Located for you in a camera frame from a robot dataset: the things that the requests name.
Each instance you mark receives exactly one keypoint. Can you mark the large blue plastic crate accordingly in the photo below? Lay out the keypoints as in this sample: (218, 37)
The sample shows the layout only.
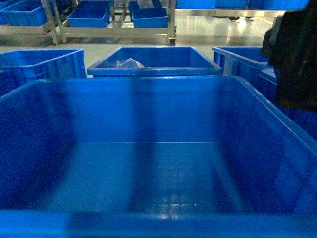
(164, 157)

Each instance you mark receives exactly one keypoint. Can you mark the clear plastic bag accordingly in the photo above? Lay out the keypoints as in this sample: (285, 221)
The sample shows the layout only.
(129, 63)

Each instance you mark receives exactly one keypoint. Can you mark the blue crate with plastic bag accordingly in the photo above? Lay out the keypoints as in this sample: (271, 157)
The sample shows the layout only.
(158, 61)

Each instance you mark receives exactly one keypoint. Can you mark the blue crate under rack right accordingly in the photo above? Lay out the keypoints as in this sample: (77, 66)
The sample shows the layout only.
(156, 17)

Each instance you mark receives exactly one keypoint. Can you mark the blue crate under rack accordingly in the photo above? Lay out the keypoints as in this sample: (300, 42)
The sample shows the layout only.
(156, 17)
(90, 14)

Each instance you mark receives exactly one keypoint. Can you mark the blue crate right front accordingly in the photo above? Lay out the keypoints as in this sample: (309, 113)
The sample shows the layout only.
(248, 63)

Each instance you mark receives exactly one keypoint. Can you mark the metal rack on casters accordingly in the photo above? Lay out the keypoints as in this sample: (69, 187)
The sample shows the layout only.
(58, 28)

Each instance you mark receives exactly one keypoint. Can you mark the blue crate left front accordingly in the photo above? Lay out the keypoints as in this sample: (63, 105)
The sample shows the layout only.
(20, 67)

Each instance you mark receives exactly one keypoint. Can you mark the person in black clothes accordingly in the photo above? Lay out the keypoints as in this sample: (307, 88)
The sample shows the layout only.
(291, 47)

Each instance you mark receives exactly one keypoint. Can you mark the blue crate far left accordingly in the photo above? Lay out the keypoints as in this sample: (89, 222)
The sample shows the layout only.
(29, 13)

